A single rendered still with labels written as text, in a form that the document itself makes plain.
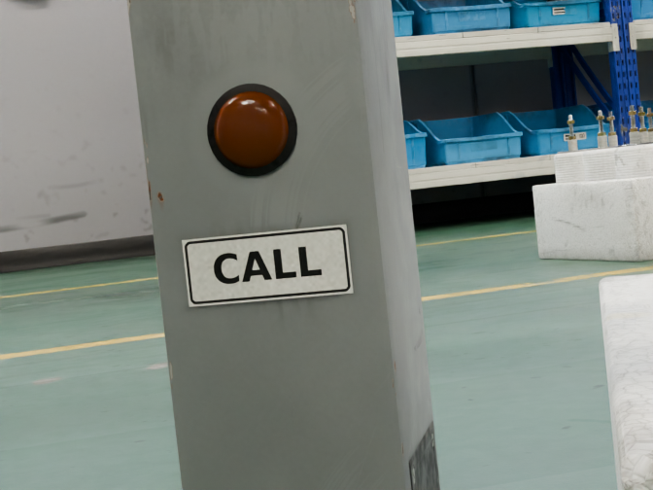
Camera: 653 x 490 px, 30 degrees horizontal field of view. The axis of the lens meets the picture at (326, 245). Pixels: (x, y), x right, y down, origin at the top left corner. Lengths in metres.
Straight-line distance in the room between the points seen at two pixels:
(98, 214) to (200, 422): 5.06
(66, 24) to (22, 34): 0.19
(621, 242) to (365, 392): 2.41
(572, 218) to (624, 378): 2.54
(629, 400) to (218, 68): 0.15
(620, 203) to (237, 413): 2.40
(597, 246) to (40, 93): 3.16
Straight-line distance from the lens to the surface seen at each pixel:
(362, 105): 0.35
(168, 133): 0.37
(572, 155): 2.96
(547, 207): 2.97
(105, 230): 5.43
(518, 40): 5.20
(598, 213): 2.81
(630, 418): 0.31
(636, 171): 2.77
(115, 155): 5.44
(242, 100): 0.36
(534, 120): 5.78
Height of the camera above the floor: 0.25
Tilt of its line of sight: 3 degrees down
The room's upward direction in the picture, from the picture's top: 6 degrees counter-clockwise
